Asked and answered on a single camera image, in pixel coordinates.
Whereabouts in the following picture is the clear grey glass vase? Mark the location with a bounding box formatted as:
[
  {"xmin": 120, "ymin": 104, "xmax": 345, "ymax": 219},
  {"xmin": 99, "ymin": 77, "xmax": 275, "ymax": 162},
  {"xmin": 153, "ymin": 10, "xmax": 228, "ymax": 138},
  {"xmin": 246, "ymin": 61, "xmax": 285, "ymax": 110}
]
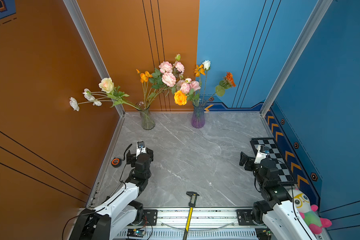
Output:
[{"xmin": 137, "ymin": 101, "xmax": 156, "ymax": 130}]

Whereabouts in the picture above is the blue purple glass vase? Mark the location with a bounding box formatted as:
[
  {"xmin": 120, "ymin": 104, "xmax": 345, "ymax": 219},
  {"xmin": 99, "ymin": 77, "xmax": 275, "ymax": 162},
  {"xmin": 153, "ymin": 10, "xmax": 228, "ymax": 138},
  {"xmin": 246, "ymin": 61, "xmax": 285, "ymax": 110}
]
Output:
[{"xmin": 191, "ymin": 100, "xmax": 207, "ymax": 129}]

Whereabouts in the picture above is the yellow rose flower stem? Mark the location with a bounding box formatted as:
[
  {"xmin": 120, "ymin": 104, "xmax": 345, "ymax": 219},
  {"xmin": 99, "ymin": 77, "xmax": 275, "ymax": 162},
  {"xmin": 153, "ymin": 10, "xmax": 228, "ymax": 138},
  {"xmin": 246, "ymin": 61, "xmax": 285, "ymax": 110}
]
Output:
[{"xmin": 174, "ymin": 90, "xmax": 199, "ymax": 106}]

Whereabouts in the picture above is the orange gerbera flower stem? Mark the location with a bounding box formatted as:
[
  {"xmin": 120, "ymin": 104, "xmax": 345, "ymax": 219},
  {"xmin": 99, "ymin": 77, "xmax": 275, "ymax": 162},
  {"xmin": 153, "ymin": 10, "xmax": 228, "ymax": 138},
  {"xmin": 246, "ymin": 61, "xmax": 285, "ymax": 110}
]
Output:
[{"xmin": 209, "ymin": 72, "xmax": 236, "ymax": 101}]

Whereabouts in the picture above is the cream rose flower stem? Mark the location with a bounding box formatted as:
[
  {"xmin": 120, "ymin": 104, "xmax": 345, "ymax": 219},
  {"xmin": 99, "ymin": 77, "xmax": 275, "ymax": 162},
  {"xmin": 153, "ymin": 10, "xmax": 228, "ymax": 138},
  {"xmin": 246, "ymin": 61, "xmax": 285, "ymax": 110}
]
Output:
[{"xmin": 99, "ymin": 78, "xmax": 141, "ymax": 110}]

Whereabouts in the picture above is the pink peony flower stem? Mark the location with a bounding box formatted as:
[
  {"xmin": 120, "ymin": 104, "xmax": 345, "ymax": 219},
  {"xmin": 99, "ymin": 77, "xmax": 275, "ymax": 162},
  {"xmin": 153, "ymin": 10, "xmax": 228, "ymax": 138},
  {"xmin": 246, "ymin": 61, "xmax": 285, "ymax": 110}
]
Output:
[{"xmin": 176, "ymin": 78, "xmax": 201, "ymax": 103}]

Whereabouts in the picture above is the white rose flower stem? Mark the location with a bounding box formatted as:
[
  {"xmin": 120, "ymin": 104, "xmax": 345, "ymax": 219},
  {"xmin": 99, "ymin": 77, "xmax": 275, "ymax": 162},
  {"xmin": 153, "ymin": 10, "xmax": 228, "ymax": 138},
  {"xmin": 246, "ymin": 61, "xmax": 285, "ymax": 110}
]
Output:
[{"xmin": 202, "ymin": 60, "xmax": 211, "ymax": 100}]

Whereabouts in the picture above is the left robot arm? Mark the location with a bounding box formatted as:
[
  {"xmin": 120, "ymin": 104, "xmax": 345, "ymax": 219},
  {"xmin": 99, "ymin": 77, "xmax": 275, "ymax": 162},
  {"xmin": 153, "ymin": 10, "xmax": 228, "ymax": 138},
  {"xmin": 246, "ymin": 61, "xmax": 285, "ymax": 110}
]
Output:
[{"xmin": 69, "ymin": 142, "xmax": 153, "ymax": 240}]

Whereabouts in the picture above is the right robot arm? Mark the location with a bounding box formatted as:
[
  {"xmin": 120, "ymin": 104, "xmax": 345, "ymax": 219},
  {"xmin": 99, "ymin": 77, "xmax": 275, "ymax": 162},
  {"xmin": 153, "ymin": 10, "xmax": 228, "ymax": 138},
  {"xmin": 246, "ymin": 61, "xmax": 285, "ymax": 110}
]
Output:
[{"xmin": 239, "ymin": 152, "xmax": 316, "ymax": 240}]

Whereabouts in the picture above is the orange black tape roll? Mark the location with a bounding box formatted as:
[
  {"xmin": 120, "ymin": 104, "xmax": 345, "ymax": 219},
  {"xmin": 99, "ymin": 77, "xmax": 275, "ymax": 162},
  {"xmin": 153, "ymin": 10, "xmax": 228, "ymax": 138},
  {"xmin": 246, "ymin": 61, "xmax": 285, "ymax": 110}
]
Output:
[{"xmin": 111, "ymin": 144, "xmax": 132, "ymax": 168}]

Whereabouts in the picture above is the black white checkerboard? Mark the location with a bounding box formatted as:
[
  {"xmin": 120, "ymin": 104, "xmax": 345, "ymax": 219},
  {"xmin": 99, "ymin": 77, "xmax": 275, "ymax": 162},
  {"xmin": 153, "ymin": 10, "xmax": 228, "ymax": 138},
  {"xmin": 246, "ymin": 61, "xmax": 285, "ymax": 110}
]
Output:
[{"xmin": 250, "ymin": 138, "xmax": 297, "ymax": 186}]

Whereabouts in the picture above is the yellow black caliper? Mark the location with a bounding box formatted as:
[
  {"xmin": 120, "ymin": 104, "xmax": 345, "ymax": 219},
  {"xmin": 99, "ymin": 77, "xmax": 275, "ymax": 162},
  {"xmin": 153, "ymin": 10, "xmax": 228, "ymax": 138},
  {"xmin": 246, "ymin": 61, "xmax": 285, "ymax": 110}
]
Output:
[{"xmin": 183, "ymin": 192, "xmax": 199, "ymax": 240}]

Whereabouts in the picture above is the pink green plush toy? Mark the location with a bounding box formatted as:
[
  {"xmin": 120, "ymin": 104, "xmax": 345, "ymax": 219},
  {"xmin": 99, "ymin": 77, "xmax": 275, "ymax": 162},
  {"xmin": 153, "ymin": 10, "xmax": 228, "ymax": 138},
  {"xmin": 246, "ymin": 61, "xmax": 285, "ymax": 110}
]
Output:
[{"xmin": 288, "ymin": 189, "xmax": 332, "ymax": 235}]

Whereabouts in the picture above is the left green circuit board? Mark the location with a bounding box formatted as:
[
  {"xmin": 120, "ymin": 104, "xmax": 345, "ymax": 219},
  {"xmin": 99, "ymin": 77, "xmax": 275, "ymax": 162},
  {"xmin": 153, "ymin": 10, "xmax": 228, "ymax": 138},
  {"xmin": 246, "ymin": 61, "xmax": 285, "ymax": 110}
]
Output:
[{"xmin": 127, "ymin": 229, "xmax": 147, "ymax": 239}]

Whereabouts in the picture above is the green circuit board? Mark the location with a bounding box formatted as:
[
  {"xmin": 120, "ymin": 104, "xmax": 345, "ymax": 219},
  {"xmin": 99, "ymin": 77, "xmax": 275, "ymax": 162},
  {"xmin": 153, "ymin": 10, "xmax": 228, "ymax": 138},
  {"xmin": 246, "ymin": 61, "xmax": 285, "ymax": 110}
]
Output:
[
  {"xmin": 127, "ymin": 229, "xmax": 147, "ymax": 239},
  {"xmin": 255, "ymin": 228, "xmax": 272, "ymax": 240}
]

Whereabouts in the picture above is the right green circuit board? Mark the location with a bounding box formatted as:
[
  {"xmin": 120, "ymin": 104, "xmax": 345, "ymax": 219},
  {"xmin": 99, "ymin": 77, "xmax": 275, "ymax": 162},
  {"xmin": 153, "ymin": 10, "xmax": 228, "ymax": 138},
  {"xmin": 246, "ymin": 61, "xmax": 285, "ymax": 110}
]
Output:
[{"xmin": 255, "ymin": 228, "xmax": 272, "ymax": 240}]

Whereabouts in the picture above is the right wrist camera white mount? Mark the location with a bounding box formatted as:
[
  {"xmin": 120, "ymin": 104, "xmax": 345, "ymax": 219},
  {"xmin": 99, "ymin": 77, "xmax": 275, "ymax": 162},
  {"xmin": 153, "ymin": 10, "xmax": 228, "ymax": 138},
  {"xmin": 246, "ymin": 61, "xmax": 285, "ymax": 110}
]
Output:
[{"xmin": 254, "ymin": 145, "xmax": 270, "ymax": 164}]

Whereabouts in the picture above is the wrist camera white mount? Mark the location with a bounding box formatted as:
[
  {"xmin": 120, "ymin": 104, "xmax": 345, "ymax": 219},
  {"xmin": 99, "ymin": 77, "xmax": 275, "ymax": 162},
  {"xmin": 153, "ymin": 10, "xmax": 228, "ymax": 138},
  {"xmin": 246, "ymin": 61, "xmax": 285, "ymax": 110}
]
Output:
[
  {"xmin": 136, "ymin": 141, "xmax": 147, "ymax": 157},
  {"xmin": 254, "ymin": 145, "xmax": 270, "ymax": 164}
]

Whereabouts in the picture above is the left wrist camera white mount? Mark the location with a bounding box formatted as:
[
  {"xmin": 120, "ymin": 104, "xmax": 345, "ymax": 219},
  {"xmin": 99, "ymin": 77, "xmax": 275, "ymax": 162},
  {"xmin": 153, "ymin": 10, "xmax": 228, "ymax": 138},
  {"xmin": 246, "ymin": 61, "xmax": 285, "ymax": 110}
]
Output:
[{"xmin": 136, "ymin": 141, "xmax": 147, "ymax": 157}]

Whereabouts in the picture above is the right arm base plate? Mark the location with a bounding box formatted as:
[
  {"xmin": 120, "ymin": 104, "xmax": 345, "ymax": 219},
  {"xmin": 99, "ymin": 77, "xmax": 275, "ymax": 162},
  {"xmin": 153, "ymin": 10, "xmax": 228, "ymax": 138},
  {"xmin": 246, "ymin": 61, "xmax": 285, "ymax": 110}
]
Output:
[{"xmin": 236, "ymin": 209, "xmax": 265, "ymax": 226}]

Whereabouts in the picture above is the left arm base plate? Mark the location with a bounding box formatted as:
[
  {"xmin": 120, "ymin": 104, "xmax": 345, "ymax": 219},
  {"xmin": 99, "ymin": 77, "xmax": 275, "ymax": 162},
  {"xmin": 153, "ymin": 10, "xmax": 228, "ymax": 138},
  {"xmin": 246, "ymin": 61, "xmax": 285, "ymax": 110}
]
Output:
[{"xmin": 131, "ymin": 209, "xmax": 158, "ymax": 226}]

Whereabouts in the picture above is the aluminium front rail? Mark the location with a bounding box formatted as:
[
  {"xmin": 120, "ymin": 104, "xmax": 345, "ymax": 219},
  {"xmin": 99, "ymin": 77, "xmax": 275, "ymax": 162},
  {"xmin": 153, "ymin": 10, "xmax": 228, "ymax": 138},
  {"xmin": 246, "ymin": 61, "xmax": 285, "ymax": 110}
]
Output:
[{"xmin": 113, "ymin": 207, "xmax": 277, "ymax": 240}]

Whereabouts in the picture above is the left aluminium corner post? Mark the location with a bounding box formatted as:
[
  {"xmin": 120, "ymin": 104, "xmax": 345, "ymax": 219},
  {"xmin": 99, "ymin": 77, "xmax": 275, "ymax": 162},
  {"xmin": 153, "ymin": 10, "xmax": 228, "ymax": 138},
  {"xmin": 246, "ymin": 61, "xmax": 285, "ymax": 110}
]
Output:
[{"xmin": 62, "ymin": 0, "xmax": 126, "ymax": 116}]

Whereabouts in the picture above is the aluminium corner post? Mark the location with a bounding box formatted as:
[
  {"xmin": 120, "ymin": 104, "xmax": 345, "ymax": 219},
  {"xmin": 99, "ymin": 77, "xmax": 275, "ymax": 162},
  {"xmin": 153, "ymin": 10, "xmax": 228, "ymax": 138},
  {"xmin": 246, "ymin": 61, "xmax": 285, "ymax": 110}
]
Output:
[
  {"xmin": 62, "ymin": 0, "xmax": 126, "ymax": 116},
  {"xmin": 260, "ymin": 0, "xmax": 333, "ymax": 117}
]

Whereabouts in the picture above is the right aluminium corner post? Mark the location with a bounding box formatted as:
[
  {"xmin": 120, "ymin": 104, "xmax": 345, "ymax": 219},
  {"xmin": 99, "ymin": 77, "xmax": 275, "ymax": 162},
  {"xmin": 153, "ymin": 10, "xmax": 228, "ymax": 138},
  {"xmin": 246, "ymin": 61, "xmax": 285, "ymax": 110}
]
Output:
[{"xmin": 260, "ymin": 0, "xmax": 333, "ymax": 117}]

